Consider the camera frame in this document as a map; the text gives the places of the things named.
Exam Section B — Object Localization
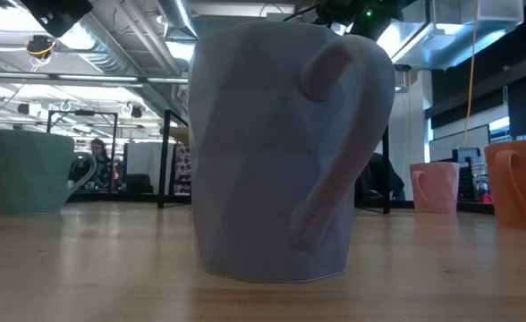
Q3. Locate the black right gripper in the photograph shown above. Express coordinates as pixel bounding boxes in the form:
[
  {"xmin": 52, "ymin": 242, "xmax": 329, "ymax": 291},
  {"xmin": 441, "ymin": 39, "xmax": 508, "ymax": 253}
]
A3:
[{"xmin": 311, "ymin": 0, "xmax": 403, "ymax": 41}]

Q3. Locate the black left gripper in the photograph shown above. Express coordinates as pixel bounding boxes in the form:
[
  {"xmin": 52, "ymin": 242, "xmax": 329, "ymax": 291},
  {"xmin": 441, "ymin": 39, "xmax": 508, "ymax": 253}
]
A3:
[{"xmin": 20, "ymin": 0, "xmax": 94, "ymax": 39}]

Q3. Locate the green faceted mug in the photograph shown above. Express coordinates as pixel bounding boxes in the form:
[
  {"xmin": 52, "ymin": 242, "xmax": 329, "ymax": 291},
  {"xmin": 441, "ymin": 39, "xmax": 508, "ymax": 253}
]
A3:
[{"xmin": 0, "ymin": 129, "xmax": 98, "ymax": 215}]

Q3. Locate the grey faceted mug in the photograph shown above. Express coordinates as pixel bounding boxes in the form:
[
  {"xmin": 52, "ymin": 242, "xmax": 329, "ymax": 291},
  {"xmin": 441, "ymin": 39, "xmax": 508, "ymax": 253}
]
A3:
[{"xmin": 187, "ymin": 20, "xmax": 397, "ymax": 284}]

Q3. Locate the pink faceted mug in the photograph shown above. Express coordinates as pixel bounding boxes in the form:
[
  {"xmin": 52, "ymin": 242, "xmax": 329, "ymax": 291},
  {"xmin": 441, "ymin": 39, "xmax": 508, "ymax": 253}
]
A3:
[{"xmin": 409, "ymin": 161, "xmax": 460, "ymax": 214}]

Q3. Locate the person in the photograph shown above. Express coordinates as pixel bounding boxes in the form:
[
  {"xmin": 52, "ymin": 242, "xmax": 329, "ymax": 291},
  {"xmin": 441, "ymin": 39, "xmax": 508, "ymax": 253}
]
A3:
[
  {"xmin": 354, "ymin": 151, "xmax": 406, "ymax": 201},
  {"xmin": 80, "ymin": 138, "xmax": 115, "ymax": 189}
]

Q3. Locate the grey desk partition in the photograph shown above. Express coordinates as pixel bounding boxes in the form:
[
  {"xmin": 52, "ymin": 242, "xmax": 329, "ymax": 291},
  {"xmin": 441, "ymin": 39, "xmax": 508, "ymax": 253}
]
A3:
[{"xmin": 428, "ymin": 123, "xmax": 491, "ymax": 163}]

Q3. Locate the white office partition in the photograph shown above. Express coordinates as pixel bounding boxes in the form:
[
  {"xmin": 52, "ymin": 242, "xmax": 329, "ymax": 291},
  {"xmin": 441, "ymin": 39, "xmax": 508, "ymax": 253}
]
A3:
[{"xmin": 126, "ymin": 141, "xmax": 162, "ymax": 194}]

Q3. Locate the black keyboard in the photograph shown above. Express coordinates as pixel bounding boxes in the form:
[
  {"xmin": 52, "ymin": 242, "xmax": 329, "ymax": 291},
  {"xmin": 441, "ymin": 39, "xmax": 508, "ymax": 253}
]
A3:
[{"xmin": 458, "ymin": 165, "xmax": 477, "ymax": 201}]

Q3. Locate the dotted background panel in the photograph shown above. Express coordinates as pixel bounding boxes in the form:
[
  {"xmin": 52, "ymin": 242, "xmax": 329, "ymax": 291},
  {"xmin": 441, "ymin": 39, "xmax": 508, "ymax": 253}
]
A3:
[{"xmin": 174, "ymin": 142, "xmax": 191, "ymax": 194}]

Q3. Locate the clear plastic bottle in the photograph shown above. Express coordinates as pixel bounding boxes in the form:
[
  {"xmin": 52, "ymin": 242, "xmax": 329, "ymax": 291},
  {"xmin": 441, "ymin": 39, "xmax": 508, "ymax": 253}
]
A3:
[{"xmin": 475, "ymin": 163, "xmax": 492, "ymax": 203}]

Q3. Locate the yellow cable tie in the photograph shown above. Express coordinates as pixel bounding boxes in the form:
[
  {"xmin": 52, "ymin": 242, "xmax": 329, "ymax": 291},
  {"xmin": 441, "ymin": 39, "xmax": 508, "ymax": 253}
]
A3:
[{"xmin": 25, "ymin": 35, "xmax": 57, "ymax": 59}]

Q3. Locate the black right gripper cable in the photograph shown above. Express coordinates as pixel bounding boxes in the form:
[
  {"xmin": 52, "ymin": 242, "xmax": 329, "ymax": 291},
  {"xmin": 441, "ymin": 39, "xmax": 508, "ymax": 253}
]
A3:
[{"xmin": 283, "ymin": 4, "xmax": 318, "ymax": 22}]

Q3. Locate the black aluminium table frame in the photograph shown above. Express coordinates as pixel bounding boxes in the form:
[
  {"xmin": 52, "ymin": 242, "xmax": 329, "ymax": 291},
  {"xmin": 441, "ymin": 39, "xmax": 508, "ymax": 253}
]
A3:
[{"xmin": 65, "ymin": 191, "xmax": 496, "ymax": 216}]

